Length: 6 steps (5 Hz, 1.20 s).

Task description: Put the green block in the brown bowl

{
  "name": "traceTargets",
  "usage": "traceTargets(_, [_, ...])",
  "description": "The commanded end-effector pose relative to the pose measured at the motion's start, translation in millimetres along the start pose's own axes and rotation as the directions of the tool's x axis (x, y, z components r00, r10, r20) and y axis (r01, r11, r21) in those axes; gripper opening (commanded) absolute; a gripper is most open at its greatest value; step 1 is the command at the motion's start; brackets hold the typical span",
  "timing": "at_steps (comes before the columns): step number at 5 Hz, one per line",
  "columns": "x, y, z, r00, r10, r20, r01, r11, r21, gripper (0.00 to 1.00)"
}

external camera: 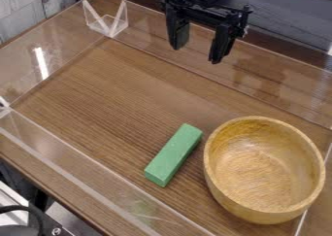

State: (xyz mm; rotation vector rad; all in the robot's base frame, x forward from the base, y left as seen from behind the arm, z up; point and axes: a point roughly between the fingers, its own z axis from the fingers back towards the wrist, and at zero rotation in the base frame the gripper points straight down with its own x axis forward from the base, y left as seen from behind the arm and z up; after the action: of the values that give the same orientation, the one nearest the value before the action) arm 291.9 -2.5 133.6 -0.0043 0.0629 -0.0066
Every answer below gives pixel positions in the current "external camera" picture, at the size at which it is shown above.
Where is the black cable lower left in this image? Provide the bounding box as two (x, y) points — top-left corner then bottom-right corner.
(0, 204), (46, 236)

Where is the brown wooden bowl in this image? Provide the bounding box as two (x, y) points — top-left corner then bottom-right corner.
(204, 116), (325, 224)

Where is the black metal table bracket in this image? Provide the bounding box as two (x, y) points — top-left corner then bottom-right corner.
(26, 214), (74, 236)

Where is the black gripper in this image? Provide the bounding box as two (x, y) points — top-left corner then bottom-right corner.
(164, 0), (253, 64)

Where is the green rectangular block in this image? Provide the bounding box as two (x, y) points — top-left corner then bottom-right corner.
(144, 123), (202, 187)

